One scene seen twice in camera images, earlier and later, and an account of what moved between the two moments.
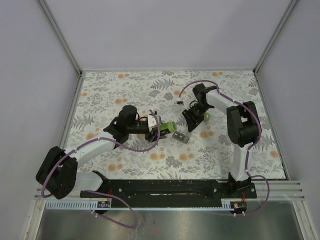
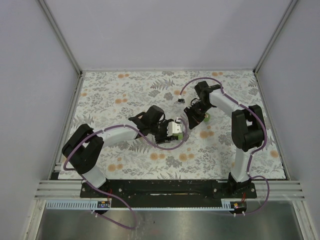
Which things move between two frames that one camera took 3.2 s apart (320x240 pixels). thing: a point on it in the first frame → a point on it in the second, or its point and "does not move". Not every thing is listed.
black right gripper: x=192 y=121 does not move
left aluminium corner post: x=76 y=63 does not move
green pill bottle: x=171 y=126 → x=180 y=136
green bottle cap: x=206 y=117 does not move
